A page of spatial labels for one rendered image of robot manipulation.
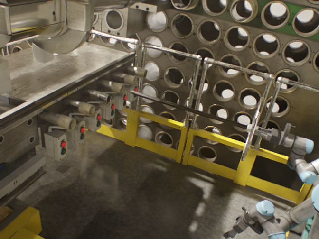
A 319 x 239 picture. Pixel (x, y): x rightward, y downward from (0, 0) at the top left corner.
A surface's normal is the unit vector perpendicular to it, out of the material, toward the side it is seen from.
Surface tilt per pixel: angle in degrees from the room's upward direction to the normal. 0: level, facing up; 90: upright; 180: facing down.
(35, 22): 90
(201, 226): 0
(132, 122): 90
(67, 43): 90
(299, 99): 90
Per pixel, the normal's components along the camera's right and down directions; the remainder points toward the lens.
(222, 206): 0.14, -0.85
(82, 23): -0.36, 0.44
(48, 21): 0.92, 0.30
